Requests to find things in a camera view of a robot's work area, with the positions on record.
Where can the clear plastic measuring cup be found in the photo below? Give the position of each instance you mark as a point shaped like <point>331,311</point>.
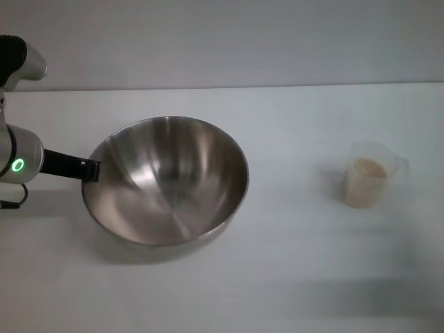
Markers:
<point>399,164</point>

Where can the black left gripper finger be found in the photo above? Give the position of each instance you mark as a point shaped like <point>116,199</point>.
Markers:
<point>69,166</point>

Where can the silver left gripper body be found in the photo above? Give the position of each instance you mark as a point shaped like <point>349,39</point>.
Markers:
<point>31,156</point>

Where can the white rice grains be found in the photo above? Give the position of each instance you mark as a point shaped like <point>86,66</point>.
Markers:
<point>367,173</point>

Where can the stainless steel mixing bowl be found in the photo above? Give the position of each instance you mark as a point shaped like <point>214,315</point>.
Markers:
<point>173,180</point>

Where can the silver camera mounting bracket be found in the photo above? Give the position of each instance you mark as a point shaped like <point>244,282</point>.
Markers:
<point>2,107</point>

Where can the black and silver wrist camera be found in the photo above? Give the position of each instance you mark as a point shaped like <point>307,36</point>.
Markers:
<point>21,59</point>

